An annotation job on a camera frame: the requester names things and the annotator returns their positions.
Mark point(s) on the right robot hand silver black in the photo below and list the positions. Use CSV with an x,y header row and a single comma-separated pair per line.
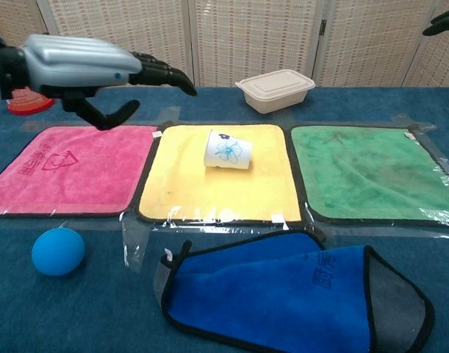
x,y
446,22

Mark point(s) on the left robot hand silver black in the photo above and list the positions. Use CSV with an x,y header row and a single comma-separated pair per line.
x,y
77,62

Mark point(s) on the white paper cup blue print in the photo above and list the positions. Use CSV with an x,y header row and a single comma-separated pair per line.
x,y
228,150

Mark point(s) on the red paper cup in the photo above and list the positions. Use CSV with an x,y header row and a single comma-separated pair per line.
x,y
27,104

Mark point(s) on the pink cloth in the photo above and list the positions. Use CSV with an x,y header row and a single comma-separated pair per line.
x,y
81,176

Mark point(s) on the green cloth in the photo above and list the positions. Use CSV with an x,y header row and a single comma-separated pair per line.
x,y
367,173

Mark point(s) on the yellow cloth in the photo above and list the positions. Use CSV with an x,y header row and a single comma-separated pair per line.
x,y
217,195

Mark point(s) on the bamboo folding screen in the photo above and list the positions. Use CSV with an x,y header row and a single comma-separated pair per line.
x,y
246,36

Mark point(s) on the clear plastic tape film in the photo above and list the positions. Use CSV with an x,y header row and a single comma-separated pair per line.
x,y
136,239

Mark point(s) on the beige lidded food container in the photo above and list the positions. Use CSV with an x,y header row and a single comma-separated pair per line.
x,y
272,90

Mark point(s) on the blue ball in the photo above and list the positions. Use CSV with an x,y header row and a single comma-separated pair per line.
x,y
58,252

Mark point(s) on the blue felt table cover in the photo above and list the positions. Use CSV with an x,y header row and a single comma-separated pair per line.
x,y
81,312

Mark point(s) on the blue folded cloth grey lining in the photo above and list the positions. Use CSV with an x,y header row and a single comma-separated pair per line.
x,y
268,301

